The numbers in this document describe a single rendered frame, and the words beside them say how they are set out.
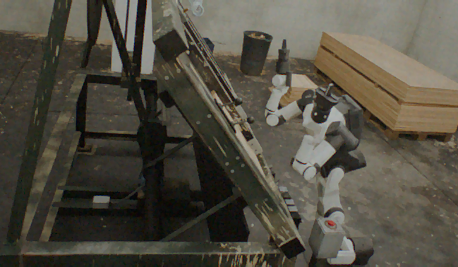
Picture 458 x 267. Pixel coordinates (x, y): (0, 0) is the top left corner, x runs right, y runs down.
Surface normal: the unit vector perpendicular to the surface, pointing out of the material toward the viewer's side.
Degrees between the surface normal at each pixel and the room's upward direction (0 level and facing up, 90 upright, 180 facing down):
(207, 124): 90
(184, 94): 90
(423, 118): 90
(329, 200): 90
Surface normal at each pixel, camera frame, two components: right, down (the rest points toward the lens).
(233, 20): 0.24, 0.42
